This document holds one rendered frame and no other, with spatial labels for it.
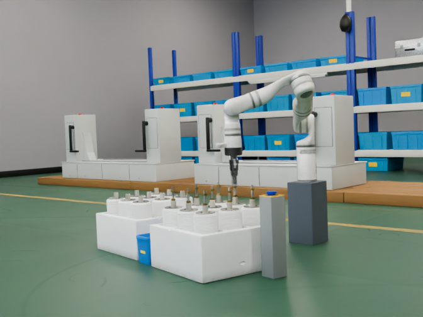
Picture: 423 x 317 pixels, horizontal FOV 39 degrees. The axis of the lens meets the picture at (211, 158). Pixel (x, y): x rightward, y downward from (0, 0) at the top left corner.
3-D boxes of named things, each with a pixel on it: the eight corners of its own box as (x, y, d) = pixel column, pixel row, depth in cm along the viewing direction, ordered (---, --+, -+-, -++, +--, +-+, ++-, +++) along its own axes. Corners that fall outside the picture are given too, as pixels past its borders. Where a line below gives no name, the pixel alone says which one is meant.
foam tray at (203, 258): (225, 252, 274) (223, 214, 273) (281, 266, 242) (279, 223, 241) (151, 266, 251) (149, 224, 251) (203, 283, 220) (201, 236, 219)
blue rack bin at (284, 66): (284, 74, 845) (284, 66, 845) (307, 72, 820) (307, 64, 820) (264, 73, 808) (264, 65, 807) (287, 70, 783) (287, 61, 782)
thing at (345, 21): (342, 33, 724) (342, 15, 723) (354, 31, 714) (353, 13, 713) (337, 32, 715) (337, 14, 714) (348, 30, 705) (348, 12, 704)
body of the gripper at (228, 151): (242, 145, 247) (243, 168, 247) (240, 145, 255) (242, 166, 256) (225, 146, 247) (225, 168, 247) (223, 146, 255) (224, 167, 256)
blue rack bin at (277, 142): (287, 148, 849) (286, 134, 848) (310, 148, 824) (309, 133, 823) (266, 150, 812) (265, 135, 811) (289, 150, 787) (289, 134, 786)
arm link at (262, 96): (247, 85, 248) (254, 102, 245) (308, 64, 248) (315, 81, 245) (248, 95, 256) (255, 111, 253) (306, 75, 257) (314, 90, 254)
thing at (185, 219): (206, 252, 242) (204, 208, 241) (196, 257, 233) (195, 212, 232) (184, 251, 246) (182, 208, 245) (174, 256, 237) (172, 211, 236)
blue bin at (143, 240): (191, 251, 280) (189, 226, 279) (204, 255, 271) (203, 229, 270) (135, 261, 261) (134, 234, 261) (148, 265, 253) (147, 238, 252)
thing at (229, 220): (214, 253, 239) (213, 209, 238) (235, 250, 243) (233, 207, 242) (227, 258, 230) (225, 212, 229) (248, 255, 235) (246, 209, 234)
